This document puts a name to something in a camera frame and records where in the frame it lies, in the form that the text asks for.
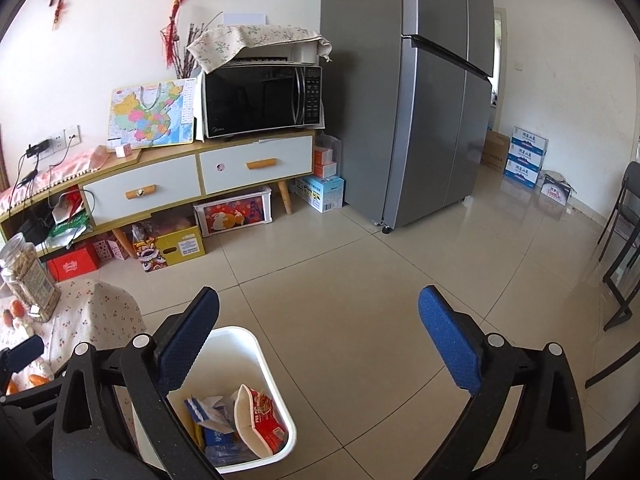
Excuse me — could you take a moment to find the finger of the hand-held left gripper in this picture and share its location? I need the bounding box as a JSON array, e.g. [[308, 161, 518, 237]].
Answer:
[[0, 377, 68, 412], [0, 334, 46, 386]]

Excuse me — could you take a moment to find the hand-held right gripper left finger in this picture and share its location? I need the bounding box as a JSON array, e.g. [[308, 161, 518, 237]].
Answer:
[[52, 286, 221, 480]]

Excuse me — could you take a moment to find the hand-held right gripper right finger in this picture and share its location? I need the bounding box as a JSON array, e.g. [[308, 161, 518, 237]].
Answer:
[[418, 285, 587, 480]]

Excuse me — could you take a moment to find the white plastic bin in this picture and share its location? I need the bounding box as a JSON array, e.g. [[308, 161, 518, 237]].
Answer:
[[132, 326, 298, 471]]

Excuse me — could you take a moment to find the blue and white snack packet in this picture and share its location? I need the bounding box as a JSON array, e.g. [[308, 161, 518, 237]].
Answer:
[[184, 396, 213, 423]]

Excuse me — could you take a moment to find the red and white snack bag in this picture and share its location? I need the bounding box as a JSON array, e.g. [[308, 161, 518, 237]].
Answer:
[[234, 384, 290, 459]]

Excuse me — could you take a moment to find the crushed clear plastic bottle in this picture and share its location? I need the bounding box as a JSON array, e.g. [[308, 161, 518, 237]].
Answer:
[[205, 442, 261, 468]]

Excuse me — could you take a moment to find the orange carrot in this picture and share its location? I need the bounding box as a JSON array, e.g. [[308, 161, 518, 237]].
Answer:
[[7, 372, 53, 393]]

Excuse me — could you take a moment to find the clear jar of sunflower seeds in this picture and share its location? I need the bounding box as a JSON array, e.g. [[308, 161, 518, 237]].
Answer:
[[0, 234, 62, 323]]

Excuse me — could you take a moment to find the cherry print tablecloth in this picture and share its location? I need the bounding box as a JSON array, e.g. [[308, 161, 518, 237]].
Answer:
[[0, 280, 147, 396]]

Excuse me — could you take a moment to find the yellow printed cardboard box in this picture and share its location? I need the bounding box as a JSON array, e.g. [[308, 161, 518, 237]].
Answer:
[[132, 225, 207, 273]]

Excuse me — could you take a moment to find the red gift box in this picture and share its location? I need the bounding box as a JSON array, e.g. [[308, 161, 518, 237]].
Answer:
[[46, 244, 101, 283]]

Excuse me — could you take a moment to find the black set-top box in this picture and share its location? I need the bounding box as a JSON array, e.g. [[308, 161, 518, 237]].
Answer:
[[15, 217, 56, 248]]

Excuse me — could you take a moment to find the pink patterned box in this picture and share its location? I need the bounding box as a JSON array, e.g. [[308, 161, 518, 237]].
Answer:
[[92, 237, 126, 261]]

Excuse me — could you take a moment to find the white crate with red picture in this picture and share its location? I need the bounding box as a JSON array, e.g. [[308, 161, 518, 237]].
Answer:
[[194, 186, 274, 237]]

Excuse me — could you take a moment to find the white cabinet drawer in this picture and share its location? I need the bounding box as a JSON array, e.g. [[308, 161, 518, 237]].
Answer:
[[199, 135, 315, 196], [81, 154, 203, 227]]

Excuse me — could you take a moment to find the black metal furniture leg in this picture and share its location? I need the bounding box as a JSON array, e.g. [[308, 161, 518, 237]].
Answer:
[[585, 340, 640, 391]]

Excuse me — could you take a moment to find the blue and white water case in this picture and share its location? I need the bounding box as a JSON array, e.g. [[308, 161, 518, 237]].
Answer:
[[511, 126, 549, 153], [502, 160, 542, 190], [507, 146, 546, 171]]

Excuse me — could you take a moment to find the dark open cardboard box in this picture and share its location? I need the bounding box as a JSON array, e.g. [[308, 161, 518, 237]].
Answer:
[[539, 172, 573, 206]]

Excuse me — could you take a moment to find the wooden tv cabinet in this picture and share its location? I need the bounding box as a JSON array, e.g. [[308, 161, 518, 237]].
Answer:
[[0, 129, 317, 261]]

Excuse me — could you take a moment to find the brown cardboard box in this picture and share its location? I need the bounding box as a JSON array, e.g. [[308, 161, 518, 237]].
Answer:
[[481, 130, 512, 173]]

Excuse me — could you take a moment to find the blue and white carton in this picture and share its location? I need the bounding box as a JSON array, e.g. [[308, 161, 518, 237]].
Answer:
[[292, 175, 346, 212]]

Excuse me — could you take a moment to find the pink lace cloth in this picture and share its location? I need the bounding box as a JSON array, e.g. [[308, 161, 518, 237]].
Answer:
[[0, 147, 108, 211]]

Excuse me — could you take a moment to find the stack of orange boxes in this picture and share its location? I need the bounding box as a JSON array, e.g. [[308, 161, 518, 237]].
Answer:
[[312, 145, 338, 178]]

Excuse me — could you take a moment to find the colourful map board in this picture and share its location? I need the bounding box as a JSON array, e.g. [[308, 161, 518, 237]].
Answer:
[[106, 78, 201, 151]]

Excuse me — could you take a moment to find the grey refrigerator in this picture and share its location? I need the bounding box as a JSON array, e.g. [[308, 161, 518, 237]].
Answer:
[[320, 0, 496, 231]]

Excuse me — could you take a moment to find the black metal chair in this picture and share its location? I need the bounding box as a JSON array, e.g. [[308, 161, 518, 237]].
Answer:
[[597, 161, 640, 331]]

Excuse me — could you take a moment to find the black microwave oven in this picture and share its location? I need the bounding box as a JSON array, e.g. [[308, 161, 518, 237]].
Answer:
[[200, 62, 325, 141]]

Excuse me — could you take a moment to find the bundle of dry branches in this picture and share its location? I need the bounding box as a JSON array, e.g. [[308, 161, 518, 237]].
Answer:
[[175, 10, 223, 81]]

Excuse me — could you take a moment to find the red hanging knot ornament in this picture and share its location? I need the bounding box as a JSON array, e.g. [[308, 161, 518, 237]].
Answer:
[[159, 0, 213, 68]]

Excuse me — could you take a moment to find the floral dust cover cloth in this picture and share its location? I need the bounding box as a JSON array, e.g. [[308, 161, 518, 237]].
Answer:
[[186, 23, 333, 76]]

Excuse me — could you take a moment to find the white box under cloth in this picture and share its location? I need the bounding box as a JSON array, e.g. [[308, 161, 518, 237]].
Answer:
[[232, 42, 321, 67]]

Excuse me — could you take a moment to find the white wall outlet strip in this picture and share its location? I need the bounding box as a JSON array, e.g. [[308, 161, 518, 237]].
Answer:
[[27, 125, 81, 157]]

